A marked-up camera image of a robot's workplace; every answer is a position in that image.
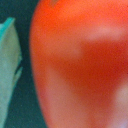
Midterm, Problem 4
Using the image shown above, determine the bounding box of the translucent greenish gripper finger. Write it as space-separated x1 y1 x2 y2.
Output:
0 18 22 128

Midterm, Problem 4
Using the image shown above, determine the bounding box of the red toy tomato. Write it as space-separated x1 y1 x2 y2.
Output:
30 0 128 128

